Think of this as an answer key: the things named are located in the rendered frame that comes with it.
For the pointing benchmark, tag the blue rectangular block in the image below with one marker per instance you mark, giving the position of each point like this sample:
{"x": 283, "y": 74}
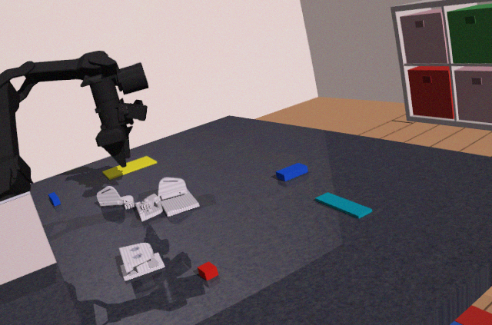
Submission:
{"x": 291, "y": 172}

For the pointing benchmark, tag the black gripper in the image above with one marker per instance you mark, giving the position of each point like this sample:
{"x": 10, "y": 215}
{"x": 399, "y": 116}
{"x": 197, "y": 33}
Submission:
{"x": 114, "y": 134}

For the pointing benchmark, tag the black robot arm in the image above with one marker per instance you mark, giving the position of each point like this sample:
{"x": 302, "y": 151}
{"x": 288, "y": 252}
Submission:
{"x": 95, "y": 69}

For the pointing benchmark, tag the red cube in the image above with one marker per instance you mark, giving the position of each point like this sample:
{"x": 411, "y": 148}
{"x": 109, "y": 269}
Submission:
{"x": 208, "y": 271}

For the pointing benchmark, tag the teal flat bar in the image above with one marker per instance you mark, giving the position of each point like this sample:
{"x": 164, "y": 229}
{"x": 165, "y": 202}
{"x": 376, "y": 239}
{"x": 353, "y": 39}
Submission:
{"x": 343, "y": 205}

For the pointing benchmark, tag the yellow flat plate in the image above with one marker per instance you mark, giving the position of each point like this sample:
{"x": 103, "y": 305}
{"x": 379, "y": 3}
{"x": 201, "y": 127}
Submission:
{"x": 130, "y": 166}

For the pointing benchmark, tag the small blue block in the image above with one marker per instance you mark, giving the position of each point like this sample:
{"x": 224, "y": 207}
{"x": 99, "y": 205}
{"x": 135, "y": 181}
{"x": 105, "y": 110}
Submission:
{"x": 54, "y": 198}

